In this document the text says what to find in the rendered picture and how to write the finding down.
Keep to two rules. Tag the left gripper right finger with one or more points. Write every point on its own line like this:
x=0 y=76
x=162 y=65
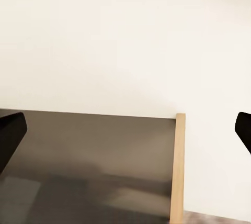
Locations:
x=243 y=128

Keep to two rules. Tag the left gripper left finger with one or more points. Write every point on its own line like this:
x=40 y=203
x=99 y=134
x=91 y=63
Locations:
x=12 y=130

